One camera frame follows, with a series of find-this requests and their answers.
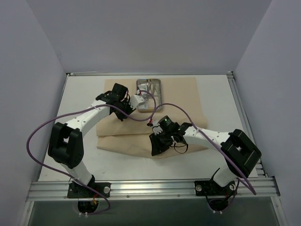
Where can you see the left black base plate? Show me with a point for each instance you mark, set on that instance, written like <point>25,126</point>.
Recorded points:
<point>76,191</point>

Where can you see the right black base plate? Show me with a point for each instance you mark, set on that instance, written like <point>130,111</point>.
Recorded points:
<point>211,188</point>

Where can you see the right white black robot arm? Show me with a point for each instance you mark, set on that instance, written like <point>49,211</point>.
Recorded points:
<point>238,150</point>

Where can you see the front aluminium rail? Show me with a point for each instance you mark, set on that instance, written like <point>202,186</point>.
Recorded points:
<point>148,190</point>

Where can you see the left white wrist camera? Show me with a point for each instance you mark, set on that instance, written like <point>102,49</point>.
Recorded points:
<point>136,101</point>

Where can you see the steel surgical scissors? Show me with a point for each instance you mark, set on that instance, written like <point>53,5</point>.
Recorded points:
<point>147,97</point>

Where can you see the back aluminium rail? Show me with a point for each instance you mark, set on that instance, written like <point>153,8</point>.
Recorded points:
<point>142,73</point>

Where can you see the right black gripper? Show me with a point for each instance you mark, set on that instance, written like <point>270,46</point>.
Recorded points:
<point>159,141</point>

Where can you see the metal instrument tray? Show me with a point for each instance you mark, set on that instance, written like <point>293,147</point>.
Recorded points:
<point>155,101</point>

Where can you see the beige cloth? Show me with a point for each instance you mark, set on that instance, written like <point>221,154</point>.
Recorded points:
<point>131,136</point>

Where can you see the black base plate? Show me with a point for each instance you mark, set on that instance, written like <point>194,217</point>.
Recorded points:
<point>211,188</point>
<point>76,191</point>

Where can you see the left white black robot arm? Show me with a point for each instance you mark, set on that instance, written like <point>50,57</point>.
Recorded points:
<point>66,140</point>

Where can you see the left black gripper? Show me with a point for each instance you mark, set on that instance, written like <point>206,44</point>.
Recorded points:
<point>124,109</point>

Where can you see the steel surgical forceps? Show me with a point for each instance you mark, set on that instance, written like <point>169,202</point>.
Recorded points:
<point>153,86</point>

